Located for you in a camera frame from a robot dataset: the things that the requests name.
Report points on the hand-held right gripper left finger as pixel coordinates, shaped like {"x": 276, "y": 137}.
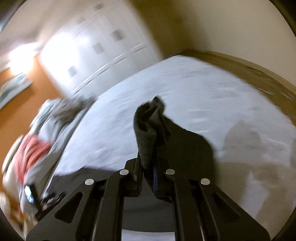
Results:
{"x": 135, "y": 178}

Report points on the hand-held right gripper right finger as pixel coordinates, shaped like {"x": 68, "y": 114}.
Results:
{"x": 155, "y": 182}

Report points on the dark grey pants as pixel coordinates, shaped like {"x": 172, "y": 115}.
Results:
{"x": 182, "y": 148}

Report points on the orange pink blanket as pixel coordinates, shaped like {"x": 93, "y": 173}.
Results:
{"x": 32, "y": 155}

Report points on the light grey quilt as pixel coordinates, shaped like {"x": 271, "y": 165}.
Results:
{"x": 50, "y": 148}

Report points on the crumpled grey garment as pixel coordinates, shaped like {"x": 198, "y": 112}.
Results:
{"x": 67, "y": 110}

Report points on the white wardrobe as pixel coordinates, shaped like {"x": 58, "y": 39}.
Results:
{"x": 101, "y": 44}

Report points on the dark wooden door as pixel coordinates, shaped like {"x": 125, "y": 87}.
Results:
{"x": 159, "y": 25}

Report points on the framed wall picture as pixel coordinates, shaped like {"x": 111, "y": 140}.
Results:
{"x": 13, "y": 89}

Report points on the wooden bed frame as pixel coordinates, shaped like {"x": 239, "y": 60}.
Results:
{"x": 259, "y": 71}

